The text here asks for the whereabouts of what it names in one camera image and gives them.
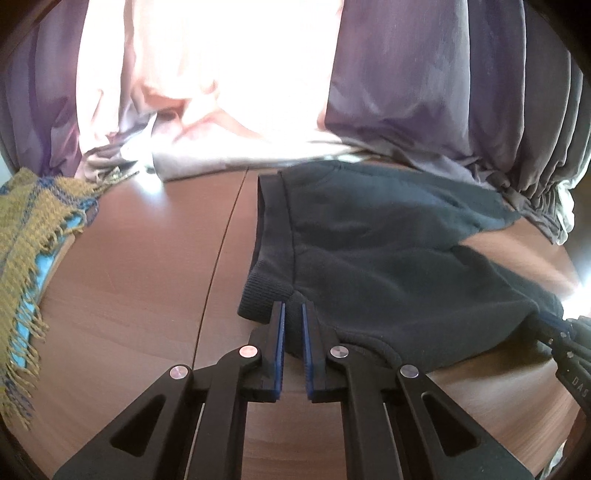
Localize purple grey curtain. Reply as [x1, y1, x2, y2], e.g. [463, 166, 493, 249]
[1, 1, 590, 244]

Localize yellow plaid fringed blanket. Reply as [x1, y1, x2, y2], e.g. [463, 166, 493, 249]
[1, 168, 102, 426]

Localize dark pants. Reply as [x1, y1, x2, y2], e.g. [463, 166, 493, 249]
[238, 161, 563, 372]

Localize pink sheer curtain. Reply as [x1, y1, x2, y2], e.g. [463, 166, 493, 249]
[76, 1, 360, 183]

